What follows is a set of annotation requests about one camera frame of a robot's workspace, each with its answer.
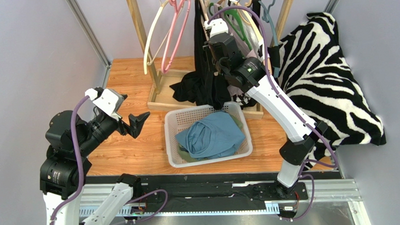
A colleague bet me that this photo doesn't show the black tank top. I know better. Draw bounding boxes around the black tank top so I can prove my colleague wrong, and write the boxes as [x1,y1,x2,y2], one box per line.
[170,0,232,110]

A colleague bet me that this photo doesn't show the green hanger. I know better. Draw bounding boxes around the green hanger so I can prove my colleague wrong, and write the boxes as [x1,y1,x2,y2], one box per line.
[208,0,253,51]

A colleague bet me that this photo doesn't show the green tank top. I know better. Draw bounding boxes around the green tank top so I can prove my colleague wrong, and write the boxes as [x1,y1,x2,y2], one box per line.
[177,114,244,163]

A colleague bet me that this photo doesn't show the cream hanger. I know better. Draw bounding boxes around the cream hanger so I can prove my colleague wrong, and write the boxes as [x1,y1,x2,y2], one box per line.
[143,0,192,74]

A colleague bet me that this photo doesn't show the blue tank top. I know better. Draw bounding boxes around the blue tank top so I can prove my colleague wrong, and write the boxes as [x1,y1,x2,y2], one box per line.
[175,111,246,159]

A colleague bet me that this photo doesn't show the mauve pink tank top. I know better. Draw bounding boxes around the mauve pink tank top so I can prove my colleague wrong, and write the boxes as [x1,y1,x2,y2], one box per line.
[227,49,256,97]

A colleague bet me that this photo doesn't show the light pink hanger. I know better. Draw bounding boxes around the light pink hanger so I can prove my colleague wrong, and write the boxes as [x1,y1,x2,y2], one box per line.
[198,0,210,39]

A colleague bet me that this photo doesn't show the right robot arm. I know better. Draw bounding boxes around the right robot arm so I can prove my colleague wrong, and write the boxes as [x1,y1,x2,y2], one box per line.
[204,32,328,199]

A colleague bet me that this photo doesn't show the striped tank top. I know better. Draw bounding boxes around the striped tank top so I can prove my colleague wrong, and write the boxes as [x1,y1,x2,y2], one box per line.
[222,9,265,108]

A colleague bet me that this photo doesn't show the beige wooden hanger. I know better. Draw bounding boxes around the beige wooden hanger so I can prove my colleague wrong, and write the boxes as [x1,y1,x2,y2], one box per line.
[216,8,266,62]

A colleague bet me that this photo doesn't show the grey blue hanger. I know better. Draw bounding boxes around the grey blue hanger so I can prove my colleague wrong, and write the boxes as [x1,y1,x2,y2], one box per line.
[258,0,281,79]

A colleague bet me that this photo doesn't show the wooden clothes rack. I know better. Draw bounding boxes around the wooden clothes rack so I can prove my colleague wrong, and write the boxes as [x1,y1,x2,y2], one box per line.
[126,0,294,120]

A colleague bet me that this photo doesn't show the white plastic basket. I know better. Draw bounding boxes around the white plastic basket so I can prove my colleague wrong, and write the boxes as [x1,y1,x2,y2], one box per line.
[164,102,254,168]

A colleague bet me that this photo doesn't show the zebra print blanket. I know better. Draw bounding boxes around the zebra print blanket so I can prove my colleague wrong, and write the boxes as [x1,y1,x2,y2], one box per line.
[276,12,386,171]

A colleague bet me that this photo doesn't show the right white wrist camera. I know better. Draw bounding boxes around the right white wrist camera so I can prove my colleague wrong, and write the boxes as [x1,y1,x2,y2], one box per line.
[204,18,229,38]

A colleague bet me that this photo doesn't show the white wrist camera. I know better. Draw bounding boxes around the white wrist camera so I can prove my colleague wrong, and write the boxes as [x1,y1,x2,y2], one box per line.
[204,18,229,38]
[84,87,128,121]

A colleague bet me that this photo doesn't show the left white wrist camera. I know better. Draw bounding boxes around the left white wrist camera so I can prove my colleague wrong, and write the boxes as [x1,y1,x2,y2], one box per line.
[84,87,128,121]

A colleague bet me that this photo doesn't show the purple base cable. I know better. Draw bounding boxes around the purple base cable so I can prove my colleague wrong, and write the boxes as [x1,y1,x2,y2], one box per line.
[124,188,171,223]

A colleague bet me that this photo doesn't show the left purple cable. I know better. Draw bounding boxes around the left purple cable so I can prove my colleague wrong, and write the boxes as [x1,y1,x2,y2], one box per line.
[43,95,96,225]

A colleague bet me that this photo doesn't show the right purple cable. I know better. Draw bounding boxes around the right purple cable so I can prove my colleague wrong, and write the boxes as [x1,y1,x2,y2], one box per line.
[207,2,339,174]

